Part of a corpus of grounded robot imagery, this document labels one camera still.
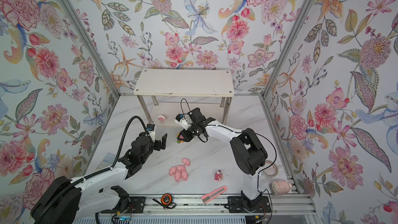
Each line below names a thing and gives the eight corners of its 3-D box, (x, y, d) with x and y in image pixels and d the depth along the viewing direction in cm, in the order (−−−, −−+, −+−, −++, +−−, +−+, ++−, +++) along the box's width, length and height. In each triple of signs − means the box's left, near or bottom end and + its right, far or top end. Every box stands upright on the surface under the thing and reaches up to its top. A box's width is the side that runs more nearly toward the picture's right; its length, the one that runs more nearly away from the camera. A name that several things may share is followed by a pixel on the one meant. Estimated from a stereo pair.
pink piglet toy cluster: (168, 181, 83) (167, 180, 81) (170, 166, 88) (169, 165, 86) (187, 181, 83) (187, 180, 81) (188, 166, 88) (188, 165, 86)
